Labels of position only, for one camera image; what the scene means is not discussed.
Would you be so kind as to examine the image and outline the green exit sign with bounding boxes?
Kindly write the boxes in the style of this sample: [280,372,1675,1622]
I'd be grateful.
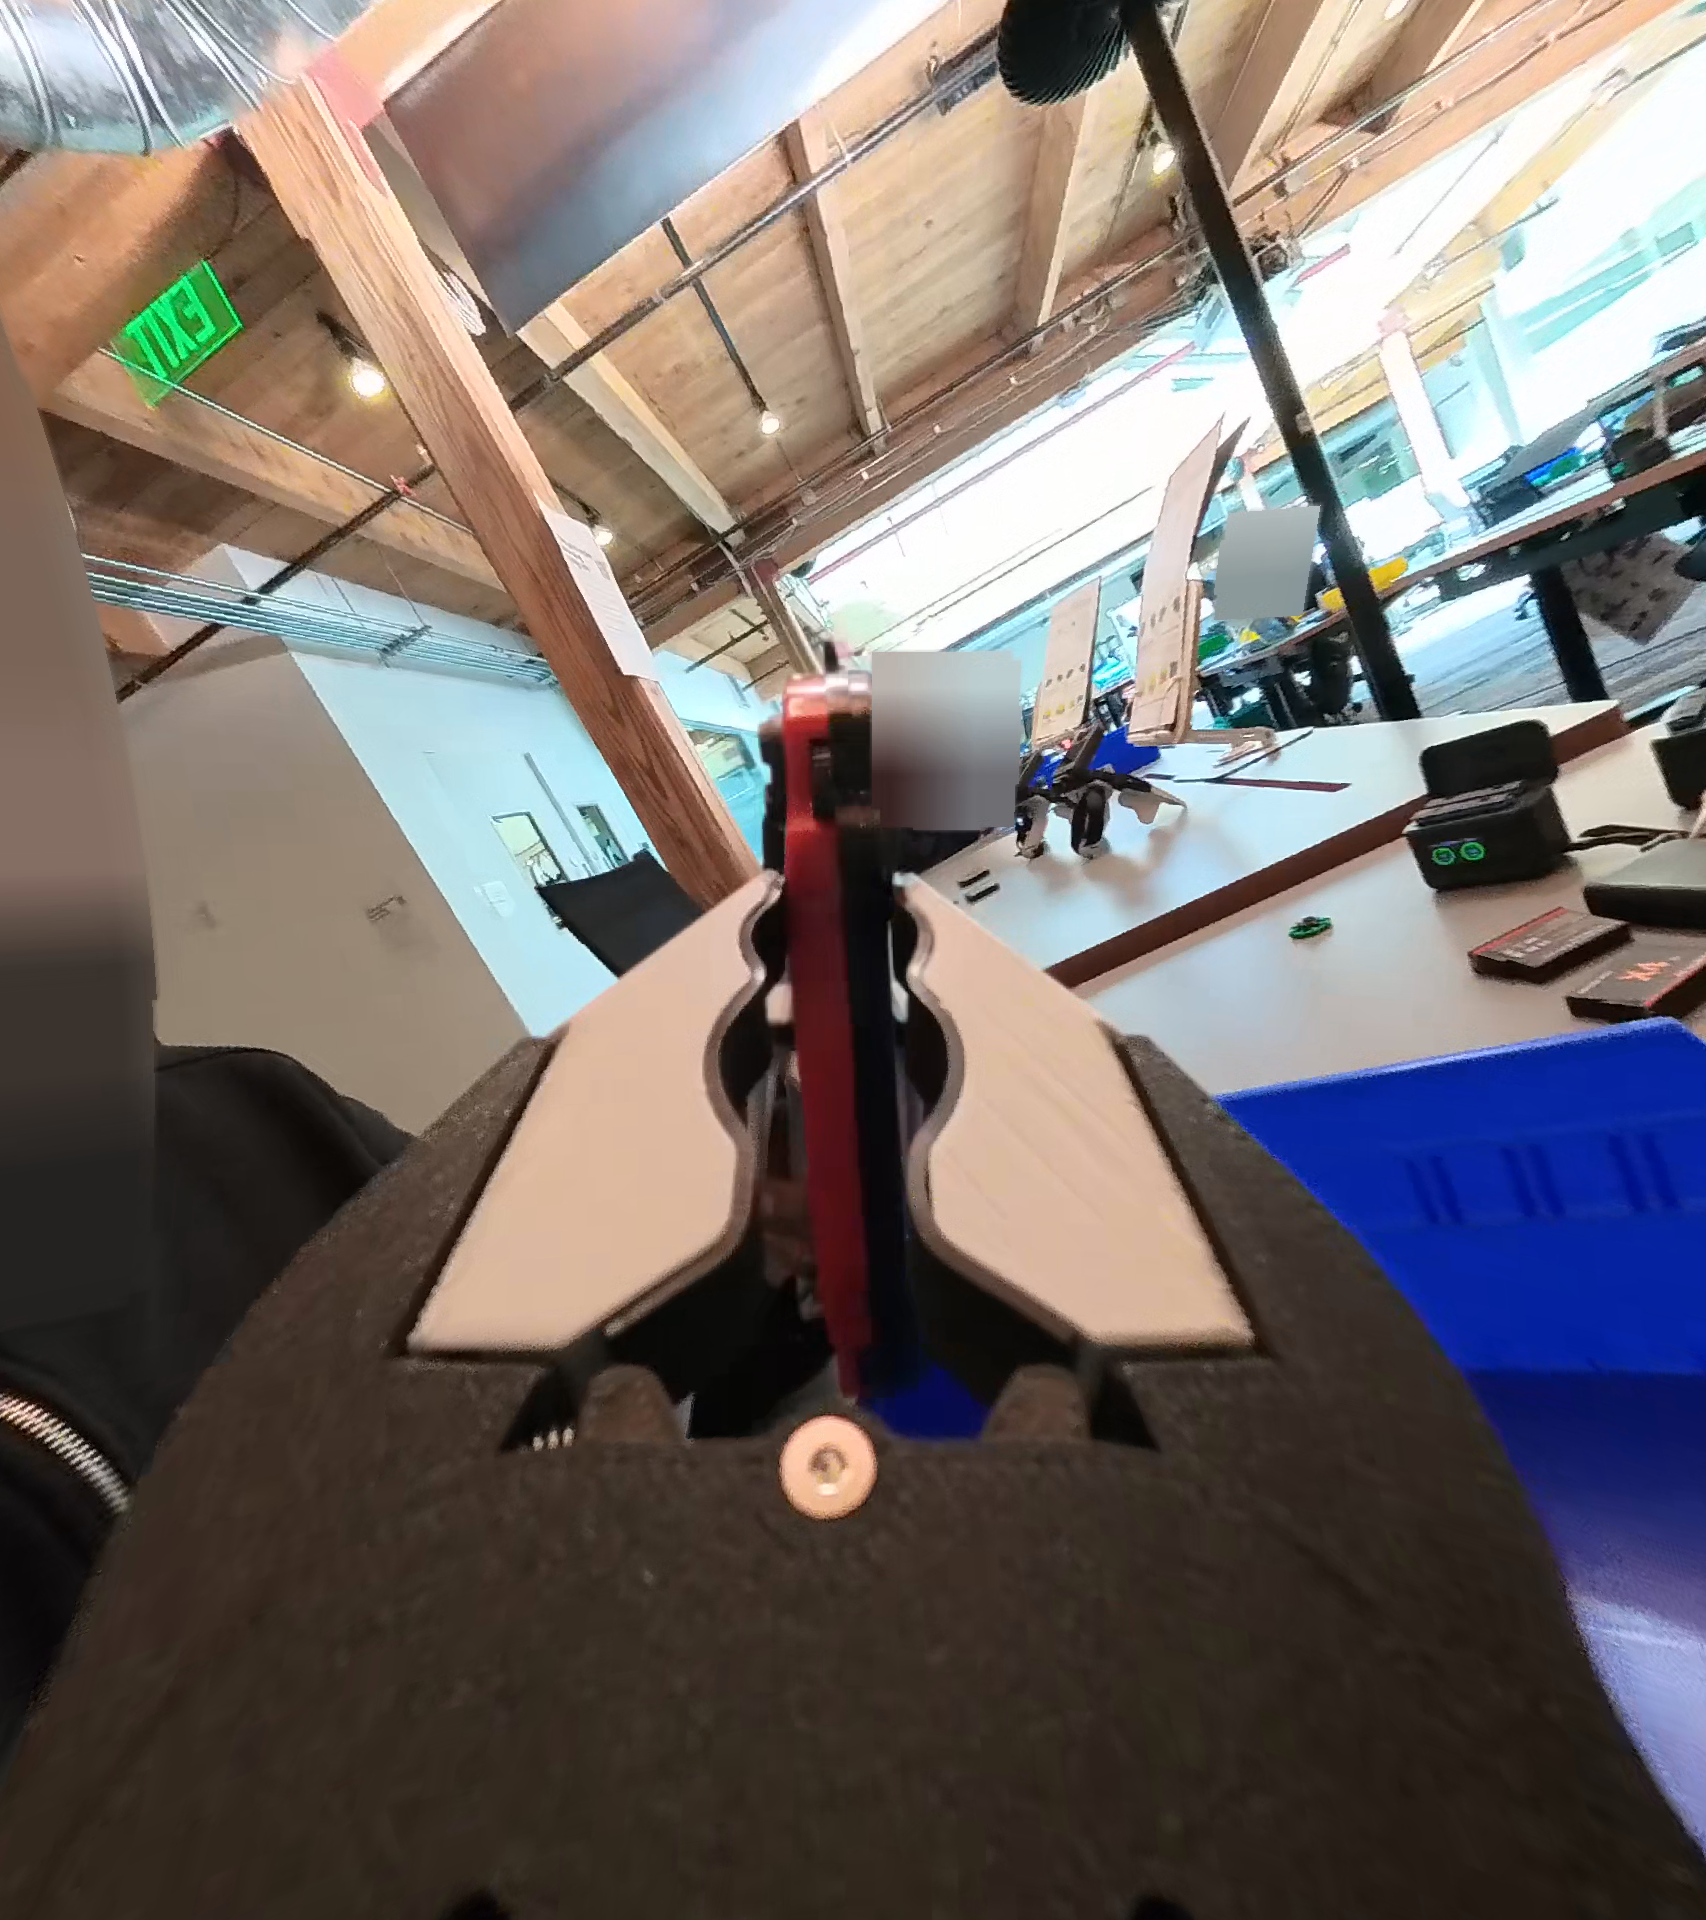
[109,257,243,411]

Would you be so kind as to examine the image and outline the grey rectangular duct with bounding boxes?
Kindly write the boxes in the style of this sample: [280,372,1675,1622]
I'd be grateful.
[381,0,944,336]

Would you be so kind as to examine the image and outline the silver ventilation duct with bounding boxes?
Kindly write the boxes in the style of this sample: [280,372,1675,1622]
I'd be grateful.
[0,0,345,160]

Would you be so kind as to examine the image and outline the red handheld game toy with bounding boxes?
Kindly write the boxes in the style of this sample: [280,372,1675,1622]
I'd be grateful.
[759,641,938,1405]

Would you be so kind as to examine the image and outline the blue plastic bin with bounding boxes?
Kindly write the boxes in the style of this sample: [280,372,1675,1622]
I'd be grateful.
[859,1020,1706,1920]

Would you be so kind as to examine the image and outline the white paper notice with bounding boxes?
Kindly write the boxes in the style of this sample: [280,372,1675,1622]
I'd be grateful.
[538,502,660,682]

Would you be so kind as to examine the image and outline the black metal pole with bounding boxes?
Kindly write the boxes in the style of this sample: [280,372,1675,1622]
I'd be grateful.
[994,0,1420,721]

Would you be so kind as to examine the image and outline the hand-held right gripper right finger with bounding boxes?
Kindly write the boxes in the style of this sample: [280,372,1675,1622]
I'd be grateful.
[896,875,1256,1405]

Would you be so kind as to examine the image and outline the black red battery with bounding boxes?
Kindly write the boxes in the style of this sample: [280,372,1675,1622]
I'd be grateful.
[1564,935,1706,1025]
[1468,905,1634,984]

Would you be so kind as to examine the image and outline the black charging case green lights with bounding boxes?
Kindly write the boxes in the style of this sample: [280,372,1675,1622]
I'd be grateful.
[1399,721,1571,891]

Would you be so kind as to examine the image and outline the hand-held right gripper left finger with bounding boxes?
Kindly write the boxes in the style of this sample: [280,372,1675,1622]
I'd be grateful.
[408,874,784,1398]

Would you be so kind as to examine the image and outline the printed cardboard sheet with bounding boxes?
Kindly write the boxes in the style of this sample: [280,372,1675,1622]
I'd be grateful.
[1580,530,1694,647]

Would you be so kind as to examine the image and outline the cardboard instruction board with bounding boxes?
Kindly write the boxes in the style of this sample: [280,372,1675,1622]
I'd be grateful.
[1130,417,1243,743]
[1030,576,1102,743]

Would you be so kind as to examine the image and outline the metal cable tray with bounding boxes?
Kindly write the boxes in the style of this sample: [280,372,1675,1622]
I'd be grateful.
[82,554,555,691]

